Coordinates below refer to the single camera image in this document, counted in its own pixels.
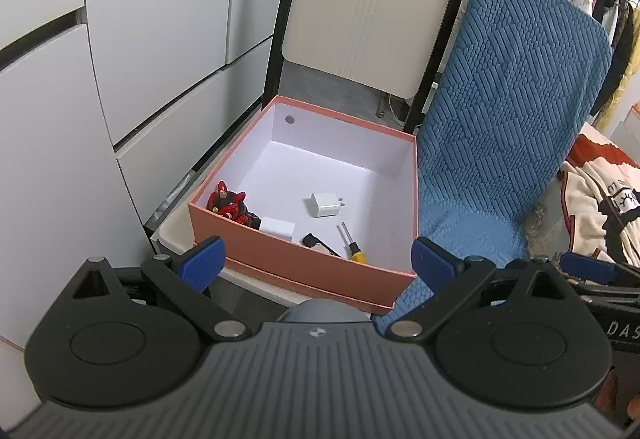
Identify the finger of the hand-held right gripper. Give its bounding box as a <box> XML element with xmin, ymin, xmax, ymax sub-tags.
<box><xmin>559</xmin><ymin>252</ymin><xmax>640</xmax><ymax>306</ymax></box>

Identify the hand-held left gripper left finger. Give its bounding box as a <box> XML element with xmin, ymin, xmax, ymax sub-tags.
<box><xmin>70</xmin><ymin>235</ymin><xmax>253</xmax><ymax>343</ymax></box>

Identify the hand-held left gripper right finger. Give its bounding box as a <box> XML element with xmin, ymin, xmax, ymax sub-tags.
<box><xmin>387</xmin><ymin>236</ymin><xmax>573</xmax><ymax>341</ymax></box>

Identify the red black figurine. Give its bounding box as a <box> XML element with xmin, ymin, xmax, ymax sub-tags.
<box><xmin>206</xmin><ymin>181</ymin><xmax>262</xmax><ymax>231</ymax></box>

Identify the yellow handled screwdriver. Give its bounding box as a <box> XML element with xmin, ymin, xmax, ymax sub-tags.
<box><xmin>340</xmin><ymin>221</ymin><xmax>370</xmax><ymax>264</ymax></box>

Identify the white power adapter block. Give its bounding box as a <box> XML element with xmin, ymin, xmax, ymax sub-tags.
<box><xmin>260</xmin><ymin>216</ymin><xmax>295</xmax><ymax>240</ymax></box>

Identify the small black stick device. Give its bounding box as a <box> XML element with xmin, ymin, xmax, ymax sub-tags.
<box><xmin>301</xmin><ymin>233</ymin><xmax>344</xmax><ymax>259</ymax></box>

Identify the white plug charger with prongs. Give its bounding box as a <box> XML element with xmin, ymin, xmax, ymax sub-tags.
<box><xmin>310</xmin><ymin>192</ymin><xmax>347</xmax><ymax>220</ymax></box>

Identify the pink cardboard box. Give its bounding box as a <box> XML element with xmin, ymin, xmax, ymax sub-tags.
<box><xmin>187</xmin><ymin>95</ymin><xmax>419</xmax><ymax>315</ymax></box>

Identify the printed blanket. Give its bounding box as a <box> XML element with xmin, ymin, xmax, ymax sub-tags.
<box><xmin>556</xmin><ymin>131</ymin><xmax>640</xmax><ymax>271</ymax></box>

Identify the blue textured mat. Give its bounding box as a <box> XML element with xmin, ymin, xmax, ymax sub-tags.
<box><xmin>372</xmin><ymin>0</ymin><xmax>614</xmax><ymax>335</ymax></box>

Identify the white wardrobe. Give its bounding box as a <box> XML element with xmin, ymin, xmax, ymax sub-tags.
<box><xmin>0</xmin><ymin>0</ymin><xmax>302</xmax><ymax>351</ymax></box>

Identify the beige folding chair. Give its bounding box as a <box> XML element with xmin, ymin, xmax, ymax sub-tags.
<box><xmin>150</xmin><ymin>0</ymin><xmax>474</xmax><ymax>320</ymax></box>

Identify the white cable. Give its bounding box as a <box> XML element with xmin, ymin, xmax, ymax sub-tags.
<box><xmin>375</xmin><ymin>93</ymin><xmax>409</xmax><ymax>123</ymax></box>

